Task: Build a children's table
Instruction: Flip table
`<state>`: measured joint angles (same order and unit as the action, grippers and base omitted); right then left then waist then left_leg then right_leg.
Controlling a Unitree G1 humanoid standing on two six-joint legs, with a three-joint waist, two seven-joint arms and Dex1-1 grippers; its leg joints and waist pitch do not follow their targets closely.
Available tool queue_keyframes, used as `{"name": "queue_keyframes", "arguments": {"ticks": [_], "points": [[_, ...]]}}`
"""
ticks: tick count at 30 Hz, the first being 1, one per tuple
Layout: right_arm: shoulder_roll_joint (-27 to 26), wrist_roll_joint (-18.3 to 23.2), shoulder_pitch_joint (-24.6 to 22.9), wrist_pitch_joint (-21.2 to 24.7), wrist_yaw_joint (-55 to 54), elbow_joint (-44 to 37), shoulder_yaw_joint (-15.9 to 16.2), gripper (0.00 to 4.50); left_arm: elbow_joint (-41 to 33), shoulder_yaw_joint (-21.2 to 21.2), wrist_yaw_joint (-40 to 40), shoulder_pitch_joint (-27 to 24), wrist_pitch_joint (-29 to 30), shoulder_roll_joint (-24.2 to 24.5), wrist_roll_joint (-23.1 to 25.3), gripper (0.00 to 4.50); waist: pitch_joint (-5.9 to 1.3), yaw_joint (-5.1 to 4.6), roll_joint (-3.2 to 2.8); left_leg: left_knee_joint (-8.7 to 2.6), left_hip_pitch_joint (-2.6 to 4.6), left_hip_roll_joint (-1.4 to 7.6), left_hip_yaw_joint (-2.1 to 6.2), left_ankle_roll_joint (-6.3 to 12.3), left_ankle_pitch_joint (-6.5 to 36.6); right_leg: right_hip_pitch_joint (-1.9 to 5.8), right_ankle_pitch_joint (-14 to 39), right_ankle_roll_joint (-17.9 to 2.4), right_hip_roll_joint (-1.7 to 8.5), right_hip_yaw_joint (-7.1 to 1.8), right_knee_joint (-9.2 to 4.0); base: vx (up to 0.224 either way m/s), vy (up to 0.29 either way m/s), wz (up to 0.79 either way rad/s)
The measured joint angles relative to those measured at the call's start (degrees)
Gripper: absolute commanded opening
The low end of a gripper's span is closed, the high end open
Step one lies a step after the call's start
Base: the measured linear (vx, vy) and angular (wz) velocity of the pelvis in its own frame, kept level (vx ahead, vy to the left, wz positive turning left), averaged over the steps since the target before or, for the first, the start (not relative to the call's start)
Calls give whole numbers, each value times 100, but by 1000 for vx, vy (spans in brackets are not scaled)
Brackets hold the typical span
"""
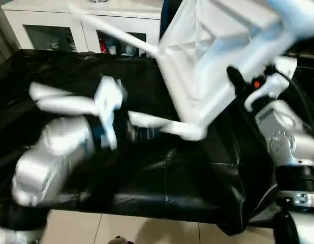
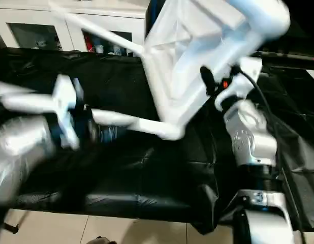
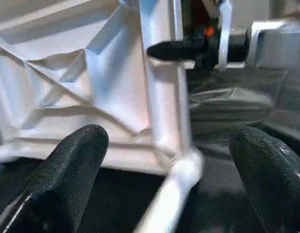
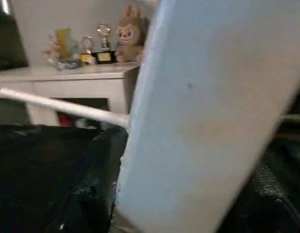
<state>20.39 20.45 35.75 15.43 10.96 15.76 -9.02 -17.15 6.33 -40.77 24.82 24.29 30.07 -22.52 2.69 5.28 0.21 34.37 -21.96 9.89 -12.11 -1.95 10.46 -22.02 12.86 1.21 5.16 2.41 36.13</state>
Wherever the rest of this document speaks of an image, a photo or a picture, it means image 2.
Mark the white plastic table top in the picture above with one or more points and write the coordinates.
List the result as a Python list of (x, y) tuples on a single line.
[(185, 63)]

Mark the white plastic table leg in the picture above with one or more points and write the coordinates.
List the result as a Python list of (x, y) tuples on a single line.
[(146, 125), (263, 17), (96, 28)]

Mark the black plastic mat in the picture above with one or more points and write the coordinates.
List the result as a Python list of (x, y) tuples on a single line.
[(121, 178)]

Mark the long dark metal rod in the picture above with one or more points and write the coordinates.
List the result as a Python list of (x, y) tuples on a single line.
[(286, 56)]

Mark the red bottle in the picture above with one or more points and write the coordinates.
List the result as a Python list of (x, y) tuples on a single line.
[(89, 43)]

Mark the grey robot body part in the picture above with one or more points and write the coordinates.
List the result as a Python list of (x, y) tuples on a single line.
[(101, 240)]

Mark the white cabinet with glass doors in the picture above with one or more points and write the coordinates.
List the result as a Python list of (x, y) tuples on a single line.
[(32, 15)]

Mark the black stand leg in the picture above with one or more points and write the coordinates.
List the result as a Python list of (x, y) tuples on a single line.
[(10, 227)]

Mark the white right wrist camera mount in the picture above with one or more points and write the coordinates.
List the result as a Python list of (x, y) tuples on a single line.
[(246, 76)]

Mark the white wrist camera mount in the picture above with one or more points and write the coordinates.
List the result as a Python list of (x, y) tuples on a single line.
[(64, 101), (246, 76)]

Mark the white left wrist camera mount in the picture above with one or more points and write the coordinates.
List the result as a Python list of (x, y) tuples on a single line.
[(64, 101)]

